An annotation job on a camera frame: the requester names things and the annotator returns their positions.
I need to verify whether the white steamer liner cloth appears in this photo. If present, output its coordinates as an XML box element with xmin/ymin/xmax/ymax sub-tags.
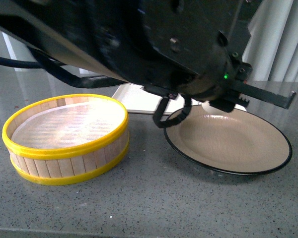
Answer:
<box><xmin>11</xmin><ymin>99</ymin><xmax>125</xmax><ymax>149</ymax></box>

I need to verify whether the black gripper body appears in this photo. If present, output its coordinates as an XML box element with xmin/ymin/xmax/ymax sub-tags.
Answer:
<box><xmin>145</xmin><ymin>29</ymin><xmax>251</xmax><ymax>112</ymax></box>

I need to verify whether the yellow wooden steamer basket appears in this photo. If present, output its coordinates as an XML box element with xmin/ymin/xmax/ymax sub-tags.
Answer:
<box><xmin>2</xmin><ymin>94</ymin><xmax>130</xmax><ymax>185</ymax></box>

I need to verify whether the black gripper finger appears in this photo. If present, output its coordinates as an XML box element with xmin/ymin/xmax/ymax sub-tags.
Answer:
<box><xmin>234</xmin><ymin>80</ymin><xmax>296</xmax><ymax>109</ymax></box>

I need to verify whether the beige plate with black rim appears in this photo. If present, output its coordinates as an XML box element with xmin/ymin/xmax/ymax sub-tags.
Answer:
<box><xmin>164</xmin><ymin>105</ymin><xmax>293</xmax><ymax>175</ymax></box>

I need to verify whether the white rectangular tray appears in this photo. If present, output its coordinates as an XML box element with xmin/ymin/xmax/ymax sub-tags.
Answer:
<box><xmin>111</xmin><ymin>83</ymin><xmax>248</xmax><ymax>116</ymax></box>

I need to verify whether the white steamed bun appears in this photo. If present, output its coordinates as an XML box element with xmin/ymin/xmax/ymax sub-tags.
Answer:
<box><xmin>201</xmin><ymin>101</ymin><xmax>224</xmax><ymax>116</ymax></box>

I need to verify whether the grey curtain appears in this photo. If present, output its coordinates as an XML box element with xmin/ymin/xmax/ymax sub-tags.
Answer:
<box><xmin>0</xmin><ymin>0</ymin><xmax>298</xmax><ymax>82</ymax></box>

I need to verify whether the black cable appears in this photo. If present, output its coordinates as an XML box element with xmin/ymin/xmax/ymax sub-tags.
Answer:
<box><xmin>0</xmin><ymin>47</ymin><xmax>192</xmax><ymax>129</ymax></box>

